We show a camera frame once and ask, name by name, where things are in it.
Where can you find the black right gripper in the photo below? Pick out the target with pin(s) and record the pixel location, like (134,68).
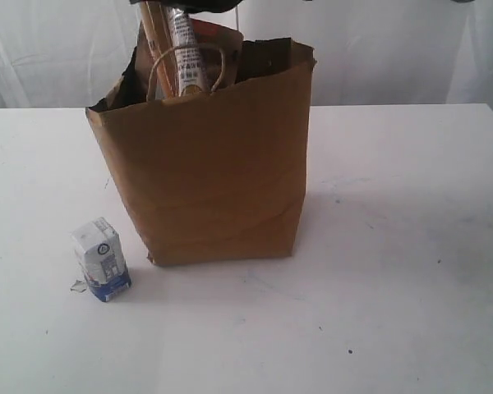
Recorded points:
(199,5)

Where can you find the brown kraft pouch orange label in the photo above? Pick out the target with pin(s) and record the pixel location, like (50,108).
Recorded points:
(220,48)

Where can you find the dark blue biscuit packet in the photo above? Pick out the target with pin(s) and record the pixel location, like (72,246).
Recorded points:
(178,68)

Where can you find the small white carton box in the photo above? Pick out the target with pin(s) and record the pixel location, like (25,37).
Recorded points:
(99,251)

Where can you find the brown paper bag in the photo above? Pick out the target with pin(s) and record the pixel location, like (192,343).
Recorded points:
(212,176)

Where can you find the white curtain backdrop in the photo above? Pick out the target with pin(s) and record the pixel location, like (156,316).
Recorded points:
(69,53)

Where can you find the small torn paper scrap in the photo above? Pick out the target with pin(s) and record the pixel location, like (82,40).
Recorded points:
(79,286)

